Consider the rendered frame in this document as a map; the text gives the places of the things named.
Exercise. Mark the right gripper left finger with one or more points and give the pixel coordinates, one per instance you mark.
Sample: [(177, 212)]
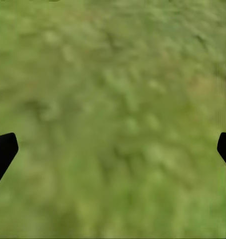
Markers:
[(8, 150)]

